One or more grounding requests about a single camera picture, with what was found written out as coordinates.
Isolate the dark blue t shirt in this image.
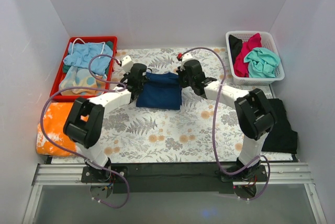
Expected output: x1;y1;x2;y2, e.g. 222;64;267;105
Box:
136;72;182;110

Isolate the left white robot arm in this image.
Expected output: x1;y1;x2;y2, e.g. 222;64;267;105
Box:
63;63;148;182

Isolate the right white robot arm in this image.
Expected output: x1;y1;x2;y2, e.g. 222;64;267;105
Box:
177;57;276;181

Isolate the magenta shirt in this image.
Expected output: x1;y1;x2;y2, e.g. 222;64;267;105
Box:
233;33;262;77

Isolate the black shirt in basket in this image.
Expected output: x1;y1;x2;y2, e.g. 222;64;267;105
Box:
228;35;243;63

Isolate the light blue garment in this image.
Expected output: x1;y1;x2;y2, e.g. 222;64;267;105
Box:
62;42;114;76

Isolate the yellow blue patterned garment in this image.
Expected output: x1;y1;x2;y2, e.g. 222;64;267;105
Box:
59;66;106;96

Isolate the dark green garment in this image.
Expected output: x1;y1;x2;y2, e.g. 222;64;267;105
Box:
61;41;115;76

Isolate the teal shirt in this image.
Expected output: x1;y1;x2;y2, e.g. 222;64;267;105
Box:
243;47;281;79

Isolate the white plastic basket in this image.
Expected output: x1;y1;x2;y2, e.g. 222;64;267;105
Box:
226;31;285;86

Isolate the orange tie-dye folded shirt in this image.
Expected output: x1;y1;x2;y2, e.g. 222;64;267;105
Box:
36;102;81;157

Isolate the black folded shirt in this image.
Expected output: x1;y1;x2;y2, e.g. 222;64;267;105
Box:
262;98;298;154

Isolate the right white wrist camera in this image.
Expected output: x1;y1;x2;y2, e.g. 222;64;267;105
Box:
177;53;194;65

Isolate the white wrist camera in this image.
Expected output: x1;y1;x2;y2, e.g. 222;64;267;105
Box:
119;55;134;73
177;53;194;65

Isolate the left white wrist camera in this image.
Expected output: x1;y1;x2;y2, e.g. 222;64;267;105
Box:
119;55;134;73

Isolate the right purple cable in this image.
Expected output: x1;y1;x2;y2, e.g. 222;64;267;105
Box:
182;47;270;201

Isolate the purple cable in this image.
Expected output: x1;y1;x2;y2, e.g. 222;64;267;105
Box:
182;47;270;201
40;54;130;208

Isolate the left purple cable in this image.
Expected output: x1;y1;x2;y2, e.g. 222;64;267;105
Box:
40;54;130;208

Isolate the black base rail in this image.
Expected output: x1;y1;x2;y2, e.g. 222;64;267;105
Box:
81;161;270;195

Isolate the aluminium frame rail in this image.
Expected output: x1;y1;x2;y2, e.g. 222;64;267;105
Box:
24;162;327;223

